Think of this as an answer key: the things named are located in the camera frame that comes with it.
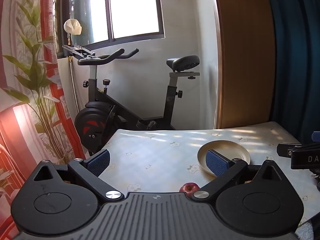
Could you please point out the floral plaid tablecloth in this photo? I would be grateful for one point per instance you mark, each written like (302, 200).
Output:
(162, 161)

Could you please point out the cream round plate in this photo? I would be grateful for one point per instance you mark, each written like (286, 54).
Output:
(230, 154)

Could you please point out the dark framed window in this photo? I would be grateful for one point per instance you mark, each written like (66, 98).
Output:
(108, 23)

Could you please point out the shiny red apple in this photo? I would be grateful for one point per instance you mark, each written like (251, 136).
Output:
(189, 188)

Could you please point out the wooden door panel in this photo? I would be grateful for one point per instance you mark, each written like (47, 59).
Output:
(246, 62)

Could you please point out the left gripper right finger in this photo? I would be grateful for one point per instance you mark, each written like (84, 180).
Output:
(227, 172)

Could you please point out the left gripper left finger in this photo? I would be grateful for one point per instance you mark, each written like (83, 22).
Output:
(86, 174)

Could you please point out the dark teal curtain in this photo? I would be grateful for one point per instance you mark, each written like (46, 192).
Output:
(295, 103)

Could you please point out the red patterned curtain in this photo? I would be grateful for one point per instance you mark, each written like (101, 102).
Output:
(35, 121)

